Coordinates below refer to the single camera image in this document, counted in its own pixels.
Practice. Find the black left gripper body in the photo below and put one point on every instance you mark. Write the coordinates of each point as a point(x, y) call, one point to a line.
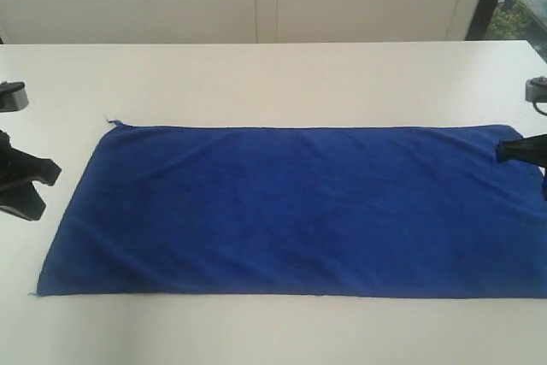
point(6, 160)

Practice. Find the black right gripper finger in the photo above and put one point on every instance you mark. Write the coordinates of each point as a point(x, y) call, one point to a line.
point(532, 150)

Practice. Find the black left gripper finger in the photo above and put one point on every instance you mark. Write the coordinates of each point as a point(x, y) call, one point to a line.
point(26, 168)
point(22, 201)

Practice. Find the blue terry towel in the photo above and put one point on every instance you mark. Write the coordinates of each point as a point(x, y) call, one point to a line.
point(402, 212)

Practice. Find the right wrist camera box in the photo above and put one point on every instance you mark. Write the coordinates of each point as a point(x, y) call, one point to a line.
point(536, 90)

